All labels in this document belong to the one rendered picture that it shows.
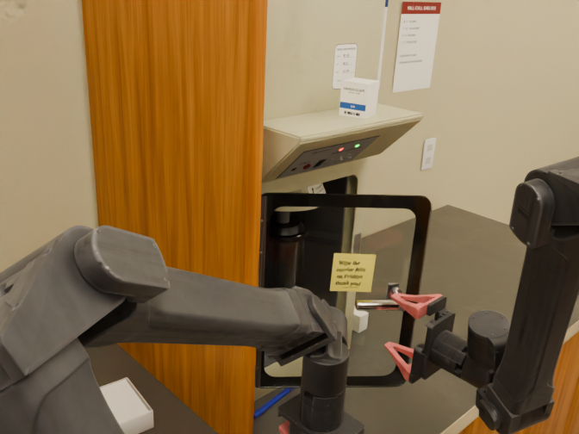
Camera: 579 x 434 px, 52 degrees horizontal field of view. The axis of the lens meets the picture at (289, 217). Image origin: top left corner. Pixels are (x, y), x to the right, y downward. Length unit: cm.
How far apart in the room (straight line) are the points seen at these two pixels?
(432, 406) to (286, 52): 75
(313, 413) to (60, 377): 49
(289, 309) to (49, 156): 76
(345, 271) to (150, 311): 68
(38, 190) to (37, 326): 98
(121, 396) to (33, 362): 90
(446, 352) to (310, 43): 55
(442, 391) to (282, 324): 75
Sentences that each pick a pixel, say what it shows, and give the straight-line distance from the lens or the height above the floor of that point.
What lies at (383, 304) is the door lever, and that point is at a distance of 107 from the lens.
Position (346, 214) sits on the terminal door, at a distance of 103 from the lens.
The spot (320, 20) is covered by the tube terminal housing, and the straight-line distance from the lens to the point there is 105.
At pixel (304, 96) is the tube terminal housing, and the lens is 105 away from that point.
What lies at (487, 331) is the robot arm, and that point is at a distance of 89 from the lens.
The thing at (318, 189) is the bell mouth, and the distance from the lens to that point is 117.
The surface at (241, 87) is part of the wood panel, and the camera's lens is 85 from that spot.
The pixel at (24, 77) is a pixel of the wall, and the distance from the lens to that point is 125.
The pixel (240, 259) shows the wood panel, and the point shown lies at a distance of 93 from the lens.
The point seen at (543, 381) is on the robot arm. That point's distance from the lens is 85.
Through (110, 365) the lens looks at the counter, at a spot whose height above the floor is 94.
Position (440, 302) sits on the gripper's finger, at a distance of 98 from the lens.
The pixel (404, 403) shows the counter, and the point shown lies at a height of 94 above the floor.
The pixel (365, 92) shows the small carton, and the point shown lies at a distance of 103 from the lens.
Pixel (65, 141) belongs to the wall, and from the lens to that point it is 130.
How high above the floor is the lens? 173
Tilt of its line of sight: 22 degrees down
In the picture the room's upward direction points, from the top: 3 degrees clockwise
